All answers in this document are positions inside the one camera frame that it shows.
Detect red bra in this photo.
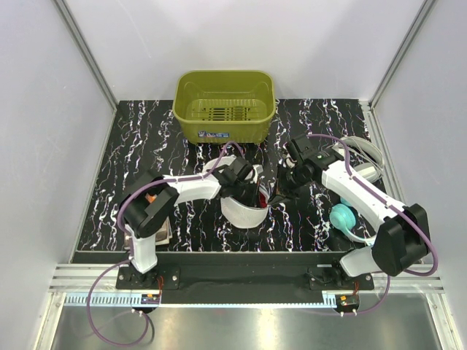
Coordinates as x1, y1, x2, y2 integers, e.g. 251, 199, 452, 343
258, 192, 269, 209

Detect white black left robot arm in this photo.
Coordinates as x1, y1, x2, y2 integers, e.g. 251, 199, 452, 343
117, 155, 269, 289

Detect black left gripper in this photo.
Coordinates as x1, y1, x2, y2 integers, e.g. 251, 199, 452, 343
231, 179, 263, 217

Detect white slotted cable duct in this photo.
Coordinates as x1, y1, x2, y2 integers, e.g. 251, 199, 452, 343
64, 292, 161, 308

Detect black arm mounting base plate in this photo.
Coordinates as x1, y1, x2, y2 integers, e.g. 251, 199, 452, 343
116, 252, 374, 308

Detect white mesh laundry bag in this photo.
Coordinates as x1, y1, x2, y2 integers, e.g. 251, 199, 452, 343
220, 164, 270, 229

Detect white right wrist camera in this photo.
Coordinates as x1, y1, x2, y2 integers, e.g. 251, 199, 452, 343
282, 152, 296, 168

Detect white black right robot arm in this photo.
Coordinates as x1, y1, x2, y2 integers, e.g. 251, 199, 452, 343
269, 134, 439, 289

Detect dark orange paperback book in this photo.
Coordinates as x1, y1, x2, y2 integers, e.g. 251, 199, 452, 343
123, 217, 172, 251

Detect olive green plastic basket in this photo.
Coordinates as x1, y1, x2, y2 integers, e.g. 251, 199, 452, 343
172, 70, 276, 144

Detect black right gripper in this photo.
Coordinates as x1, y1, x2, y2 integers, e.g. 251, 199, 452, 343
269, 163, 312, 206

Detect teal cat-ear headphones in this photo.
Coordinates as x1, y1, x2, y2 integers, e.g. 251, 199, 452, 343
329, 197, 376, 246

